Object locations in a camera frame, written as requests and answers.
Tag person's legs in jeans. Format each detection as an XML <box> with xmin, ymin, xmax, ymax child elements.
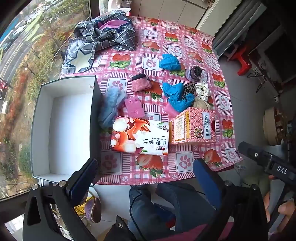
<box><xmin>128</xmin><ymin>183</ymin><xmax>218</xmax><ymax>241</ymax></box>

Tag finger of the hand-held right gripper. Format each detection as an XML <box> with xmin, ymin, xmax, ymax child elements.
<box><xmin>238</xmin><ymin>141</ymin><xmax>271</xmax><ymax>167</ymax></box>

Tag light blue fluffy cloth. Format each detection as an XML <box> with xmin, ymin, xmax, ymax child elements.
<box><xmin>98</xmin><ymin>88</ymin><xmax>126</xmax><ymax>128</ymax></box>

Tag beige cloth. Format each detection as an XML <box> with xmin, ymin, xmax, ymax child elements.
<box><xmin>193</xmin><ymin>96</ymin><xmax>213</xmax><ymax>109</ymax></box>

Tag red plastic stool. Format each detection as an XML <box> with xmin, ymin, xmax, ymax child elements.
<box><xmin>229</xmin><ymin>45</ymin><xmax>252</xmax><ymax>76</ymax></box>

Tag blue crumpled sock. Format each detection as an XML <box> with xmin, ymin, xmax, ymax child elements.
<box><xmin>159</xmin><ymin>54</ymin><xmax>181</xmax><ymax>71</ymax></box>

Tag denim cloth with star patch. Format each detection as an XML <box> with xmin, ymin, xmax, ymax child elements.
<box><xmin>61</xmin><ymin>38</ymin><xmax>96</xmax><ymax>73</ymax></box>

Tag purple slipper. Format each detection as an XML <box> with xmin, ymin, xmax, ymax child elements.
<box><xmin>84</xmin><ymin>197</ymin><xmax>102</xmax><ymax>223</ymax></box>

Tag bright blue sock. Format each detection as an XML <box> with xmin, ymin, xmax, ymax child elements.
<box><xmin>162</xmin><ymin>83</ymin><xmax>195</xmax><ymax>112</ymax></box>

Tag purple striped knitted sock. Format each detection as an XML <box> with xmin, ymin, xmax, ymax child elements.
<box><xmin>185</xmin><ymin>66</ymin><xmax>202</xmax><ymax>82</ymax></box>

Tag black metal stand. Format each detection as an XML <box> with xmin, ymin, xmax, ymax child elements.
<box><xmin>247</xmin><ymin>67</ymin><xmax>271</xmax><ymax>93</ymax></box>

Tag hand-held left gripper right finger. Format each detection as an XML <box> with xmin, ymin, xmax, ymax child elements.
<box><xmin>193</xmin><ymin>159</ymin><xmax>271</xmax><ymax>241</ymax></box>

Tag dark grey checked cloth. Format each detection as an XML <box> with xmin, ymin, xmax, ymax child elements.
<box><xmin>74</xmin><ymin>11</ymin><xmax>137</xmax><ymax>51</ymax></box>

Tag purple pink cloth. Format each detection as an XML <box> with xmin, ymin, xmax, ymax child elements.
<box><xmin>99</xmin><ymin>20</ymin><xmax>127</xmax><ymax>30</ymax></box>

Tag leopard print scrunchie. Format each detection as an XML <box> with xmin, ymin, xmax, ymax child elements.
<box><xmin>184</xmin><ymin>82</ymin><xmax>197</xmax><ymax>98</ymax></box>

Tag white polka dot cloth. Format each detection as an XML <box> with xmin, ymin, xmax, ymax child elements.
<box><xmin>195</xmin><ymin>81</ymin><xmax>211</xmax><ymax>100</ymax></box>

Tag white cabinet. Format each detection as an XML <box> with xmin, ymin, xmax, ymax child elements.
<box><xmin>183</xmin><ymin>0</ymin><xmax>241</xmax><ymax>35</ymax></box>

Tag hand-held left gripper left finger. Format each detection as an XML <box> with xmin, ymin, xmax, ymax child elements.
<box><xmin>22</xmin><ymin>158</ymin><xmax>99</xmax><ymax>241</ymax></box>

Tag white cardboard box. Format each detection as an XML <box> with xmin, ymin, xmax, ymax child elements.
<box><xmin>30</xmin><ymin>75</ymin><xmax>103</xmax><ymax>186</ymax></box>

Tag orange white tissue packet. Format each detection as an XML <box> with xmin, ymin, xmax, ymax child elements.
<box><xmin>110</xmin><ymin>116</ymin><xmax>170</xmax><ymax>156</ymax></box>

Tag pink patterned cardboard box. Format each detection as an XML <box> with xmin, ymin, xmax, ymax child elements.
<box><xmin>169</xmin><ymin>107</ymin><xmax>216</xmax><ymax>144</ymax></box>

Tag pink strawberry print tablecloth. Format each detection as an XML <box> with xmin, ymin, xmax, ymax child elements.
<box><xmin>60</xmin><ymin>16</ymin><xmax>244</xmax><ymax>186</ymax></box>

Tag pink sponge with holes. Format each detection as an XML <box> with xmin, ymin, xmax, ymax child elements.
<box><xmin>124</xmin><ymin>97</ymin><xmax>146</xmax><ymax>118</ymax></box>

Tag pink knitted sock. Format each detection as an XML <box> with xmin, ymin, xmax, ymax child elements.
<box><xmin>131</xmin><ymin>74</ymin><xmax>152</xmax><ymax>93</ymax></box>

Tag person's right hand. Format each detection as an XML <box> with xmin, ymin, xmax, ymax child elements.
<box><xmin>263</xmin><ymin>176</ymin><xmax>296</xmax><ymax>224</ymax></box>

